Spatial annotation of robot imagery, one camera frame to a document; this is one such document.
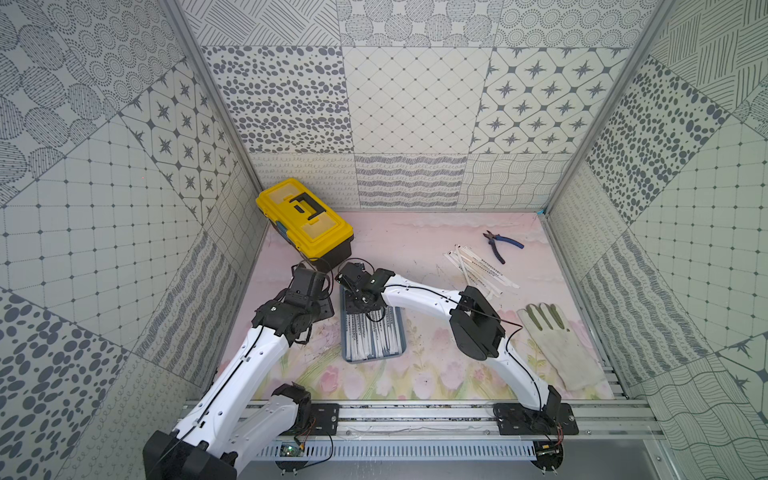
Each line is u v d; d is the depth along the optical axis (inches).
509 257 42.5
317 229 36.6
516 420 28.6
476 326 21.8
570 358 33.4
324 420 29.1
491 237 43.8
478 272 40.5
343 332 34.6
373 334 34.6
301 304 22.9
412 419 30.0
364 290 27.1
